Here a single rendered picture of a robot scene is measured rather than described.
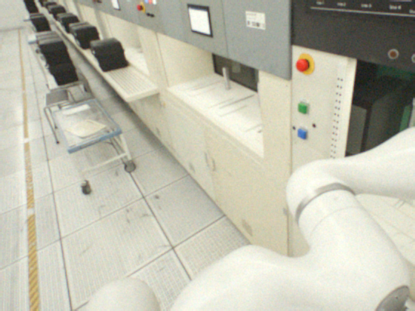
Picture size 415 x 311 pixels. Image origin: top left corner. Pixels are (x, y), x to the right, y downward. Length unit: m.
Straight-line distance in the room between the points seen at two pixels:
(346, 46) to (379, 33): 0.09
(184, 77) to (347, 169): 1.90
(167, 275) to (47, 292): 0.71
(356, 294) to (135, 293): 0.35
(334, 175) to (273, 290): 0.18
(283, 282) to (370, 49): 0.54
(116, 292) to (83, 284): 1.63
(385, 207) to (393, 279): 0.72
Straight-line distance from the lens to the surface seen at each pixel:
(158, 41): 2.10
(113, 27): 3.55
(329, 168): 0.45
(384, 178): 0.42
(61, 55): 4.06
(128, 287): 0.58
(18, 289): 2.42
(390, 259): 0.40
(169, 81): 2.18
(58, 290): 2.27
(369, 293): 0.39
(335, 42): 0.79
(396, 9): 0.69
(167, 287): 1.97
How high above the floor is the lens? 1.64
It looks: 29 degrees down
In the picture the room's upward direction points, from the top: 5 degrees counter-clockwise
